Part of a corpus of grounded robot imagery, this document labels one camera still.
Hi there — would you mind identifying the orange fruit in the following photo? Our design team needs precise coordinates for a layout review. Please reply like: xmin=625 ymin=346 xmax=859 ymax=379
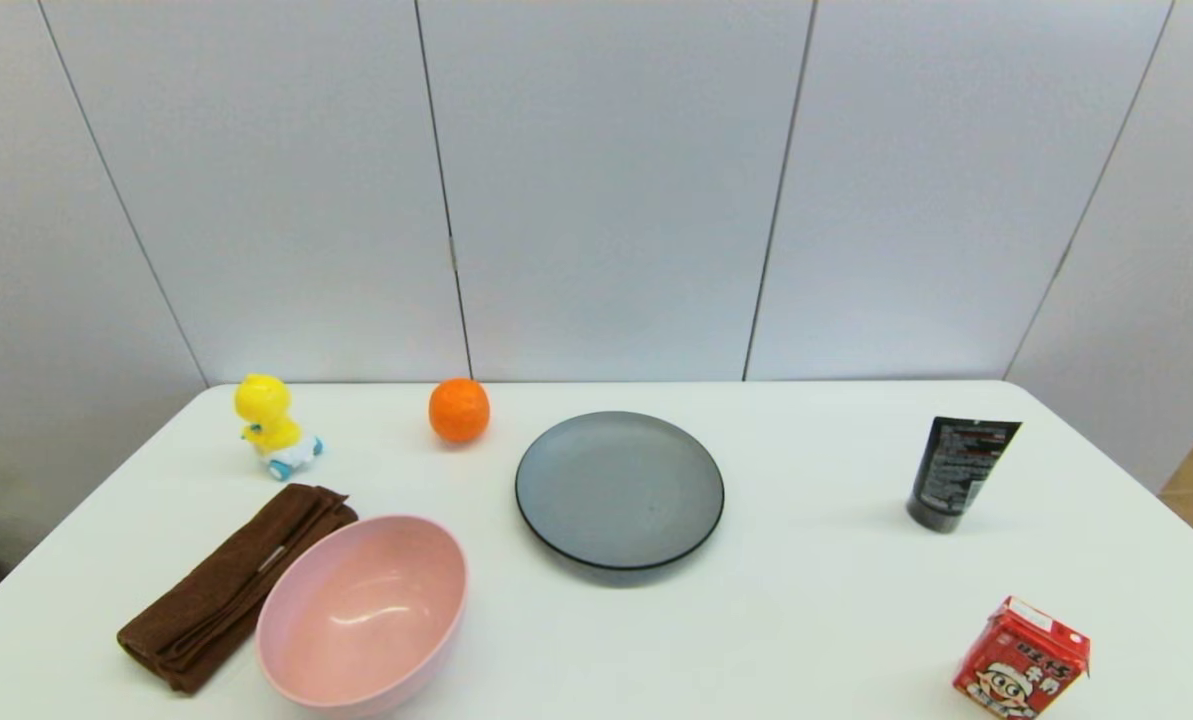
xmin=428 ymin=377 xmax=491 ymax=444

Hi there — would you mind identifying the grey round plate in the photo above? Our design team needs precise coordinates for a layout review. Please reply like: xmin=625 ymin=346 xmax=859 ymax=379
xmin=514 ymin=410 xmax=726 ymax=574

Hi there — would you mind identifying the yellow duck toy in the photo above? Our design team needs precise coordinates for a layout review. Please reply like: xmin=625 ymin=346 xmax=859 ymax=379
xmin=234 ymin=373 xmax=324 ymax=481

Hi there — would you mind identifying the pink bowl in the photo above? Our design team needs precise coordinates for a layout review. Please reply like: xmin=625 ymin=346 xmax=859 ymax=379
xmin=255 ymin=514 xmax=469 ymax=719

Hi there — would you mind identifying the black cosmetic tube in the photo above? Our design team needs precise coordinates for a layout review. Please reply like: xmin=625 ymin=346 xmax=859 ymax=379
xmin=906 ymin=416 xmax=1023 ymax=534

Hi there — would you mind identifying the brown folded towel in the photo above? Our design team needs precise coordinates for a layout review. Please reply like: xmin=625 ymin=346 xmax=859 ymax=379
xmin=117 ymin=483 xmax=359 ymax=695

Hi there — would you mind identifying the red milk carton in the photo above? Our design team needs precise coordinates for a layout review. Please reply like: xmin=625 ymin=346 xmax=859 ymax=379
xmin=952 ymin=596 xmax=1092 ymax=720

